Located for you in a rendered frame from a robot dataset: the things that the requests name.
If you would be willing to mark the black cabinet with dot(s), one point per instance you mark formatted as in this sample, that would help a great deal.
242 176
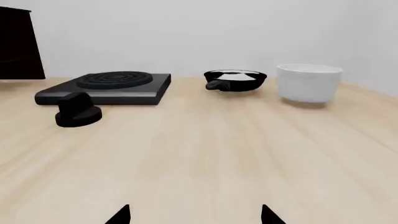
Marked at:
17 44

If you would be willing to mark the white ceramic bowl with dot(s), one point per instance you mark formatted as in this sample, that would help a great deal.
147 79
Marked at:
308 82

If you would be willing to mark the black frying pan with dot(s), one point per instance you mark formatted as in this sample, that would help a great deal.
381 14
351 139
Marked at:
236 81

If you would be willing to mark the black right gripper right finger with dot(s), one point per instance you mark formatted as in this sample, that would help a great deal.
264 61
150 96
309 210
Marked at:
270 217

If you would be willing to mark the black electric hot plate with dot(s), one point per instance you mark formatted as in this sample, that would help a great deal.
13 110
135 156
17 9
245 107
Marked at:
105 89

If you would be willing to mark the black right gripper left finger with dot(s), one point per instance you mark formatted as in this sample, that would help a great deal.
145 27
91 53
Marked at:
122 217

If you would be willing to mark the black stove knob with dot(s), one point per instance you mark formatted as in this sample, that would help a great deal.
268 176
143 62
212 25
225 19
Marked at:
77 110

